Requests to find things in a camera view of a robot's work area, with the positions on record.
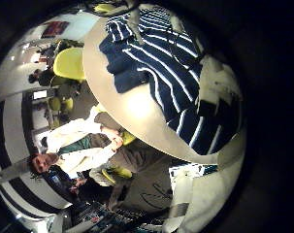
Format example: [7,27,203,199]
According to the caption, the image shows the navy white striped shirt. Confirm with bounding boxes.
[98,6,243,156]

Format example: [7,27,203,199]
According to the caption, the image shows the yellow chair under man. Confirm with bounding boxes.
[96,103,138,147]

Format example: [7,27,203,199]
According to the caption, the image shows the man in white jacket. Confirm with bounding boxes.
[28,105,164,178]

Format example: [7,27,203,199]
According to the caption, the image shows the small yellow chair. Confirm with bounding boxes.
[49,76,68,86]
[49,96,62,112]
[61,96,75,113]
[93,3,116,14]

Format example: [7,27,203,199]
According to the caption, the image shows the large yellow shell chair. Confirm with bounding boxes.
[52,47,86,82]

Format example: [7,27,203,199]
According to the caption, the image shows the seated person in dark clothes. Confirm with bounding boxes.
[44,164,99,198]

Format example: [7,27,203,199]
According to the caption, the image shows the bright white screen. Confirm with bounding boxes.
[32,89,49,101]

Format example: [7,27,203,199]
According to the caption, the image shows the cluttered work desk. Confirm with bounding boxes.
[65,202,167,233]

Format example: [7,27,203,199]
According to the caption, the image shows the yellow chair with grey frame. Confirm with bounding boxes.
[101,165,134,185]

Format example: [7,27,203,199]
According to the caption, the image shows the teal cable bundle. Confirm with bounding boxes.
[203,164,218,176]

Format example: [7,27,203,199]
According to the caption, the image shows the red wall poster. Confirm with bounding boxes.
[41,20,71,39]

